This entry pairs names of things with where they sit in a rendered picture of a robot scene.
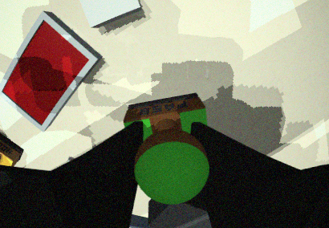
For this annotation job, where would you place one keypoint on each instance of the red ink pad in grey tray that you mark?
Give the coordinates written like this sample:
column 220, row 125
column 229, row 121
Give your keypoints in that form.
column 46, row 71

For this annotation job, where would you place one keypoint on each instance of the white flat box with blue label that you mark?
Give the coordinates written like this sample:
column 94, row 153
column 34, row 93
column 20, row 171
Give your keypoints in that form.
column 139, row 222

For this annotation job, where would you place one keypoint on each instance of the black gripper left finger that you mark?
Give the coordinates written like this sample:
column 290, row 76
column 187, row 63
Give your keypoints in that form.
column 95, row 190

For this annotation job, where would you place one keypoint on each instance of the black rectangular block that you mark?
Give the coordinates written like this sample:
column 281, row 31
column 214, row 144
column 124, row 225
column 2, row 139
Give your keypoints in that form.
column 189, row 214

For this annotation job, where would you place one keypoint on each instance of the wooden rubber stamp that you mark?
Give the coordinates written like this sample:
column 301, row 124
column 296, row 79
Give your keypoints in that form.
column 10, row 153

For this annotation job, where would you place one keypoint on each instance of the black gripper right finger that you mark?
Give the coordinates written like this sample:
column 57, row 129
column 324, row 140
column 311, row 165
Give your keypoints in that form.
column 247, row 189

